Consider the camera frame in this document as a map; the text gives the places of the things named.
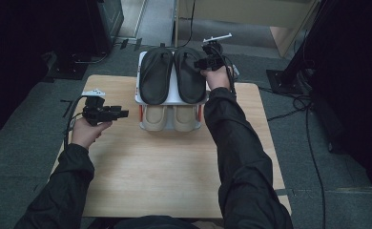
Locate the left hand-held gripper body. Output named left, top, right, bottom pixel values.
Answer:
left=80, top=88, right=114, bottom=127

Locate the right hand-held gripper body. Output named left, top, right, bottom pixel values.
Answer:
left=200, top=32, right=234, bottom=72

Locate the person's right hand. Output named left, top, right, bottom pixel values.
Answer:
left=200, top=65, right=233, bottom=93

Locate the person's left hand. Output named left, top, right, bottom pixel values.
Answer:
left=71, top=117, right=114, bottom=151

